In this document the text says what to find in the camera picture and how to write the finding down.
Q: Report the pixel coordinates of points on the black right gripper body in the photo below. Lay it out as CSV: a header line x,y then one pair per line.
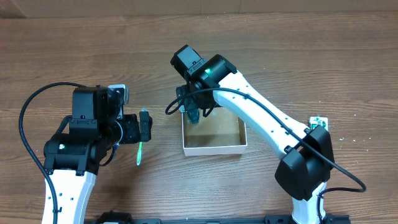
x,y
189,103

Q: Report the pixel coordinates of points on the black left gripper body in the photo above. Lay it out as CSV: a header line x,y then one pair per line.
x,y
145,126

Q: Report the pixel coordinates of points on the blue mouthwash bottle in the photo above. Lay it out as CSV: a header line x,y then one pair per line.
x,y
193,115

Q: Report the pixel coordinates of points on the green soap package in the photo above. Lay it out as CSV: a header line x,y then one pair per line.
x,y
315,121

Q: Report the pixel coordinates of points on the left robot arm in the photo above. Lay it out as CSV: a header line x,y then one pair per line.
x,y
73,154

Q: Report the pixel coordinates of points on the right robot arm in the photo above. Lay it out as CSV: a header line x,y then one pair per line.
x,y
305,153

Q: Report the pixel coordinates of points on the green toothbrush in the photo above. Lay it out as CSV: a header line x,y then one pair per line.
x,y
139,154

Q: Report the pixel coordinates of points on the white cardboard box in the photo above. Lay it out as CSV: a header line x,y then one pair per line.
x,y
221,133

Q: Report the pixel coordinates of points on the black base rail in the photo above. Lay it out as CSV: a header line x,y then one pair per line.
x,y
126,218

